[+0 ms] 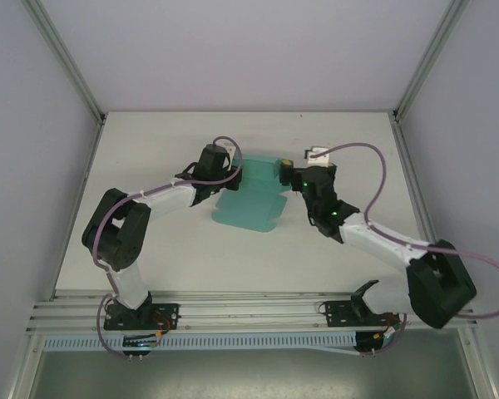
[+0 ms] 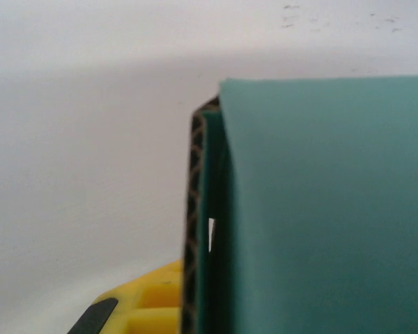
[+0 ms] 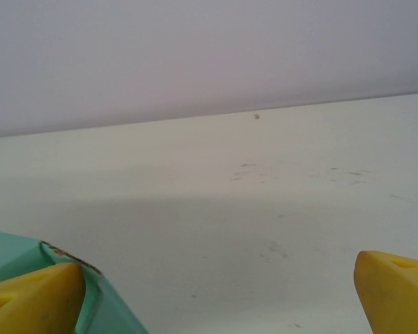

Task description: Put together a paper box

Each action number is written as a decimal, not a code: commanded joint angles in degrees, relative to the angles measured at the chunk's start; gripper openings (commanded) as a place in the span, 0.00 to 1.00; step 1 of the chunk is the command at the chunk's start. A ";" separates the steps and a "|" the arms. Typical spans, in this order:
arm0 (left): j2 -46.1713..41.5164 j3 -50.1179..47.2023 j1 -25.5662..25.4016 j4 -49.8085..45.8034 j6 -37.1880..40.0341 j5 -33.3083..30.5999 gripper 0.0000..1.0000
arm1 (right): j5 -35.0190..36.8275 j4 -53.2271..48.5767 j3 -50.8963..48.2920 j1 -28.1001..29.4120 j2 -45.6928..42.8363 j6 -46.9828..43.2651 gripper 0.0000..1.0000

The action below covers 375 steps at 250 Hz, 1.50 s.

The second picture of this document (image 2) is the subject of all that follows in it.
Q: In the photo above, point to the teal cloth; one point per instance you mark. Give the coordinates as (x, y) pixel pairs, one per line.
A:
(317, 208)

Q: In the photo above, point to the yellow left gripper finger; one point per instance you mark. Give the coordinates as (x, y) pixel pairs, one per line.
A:
(153, 302)

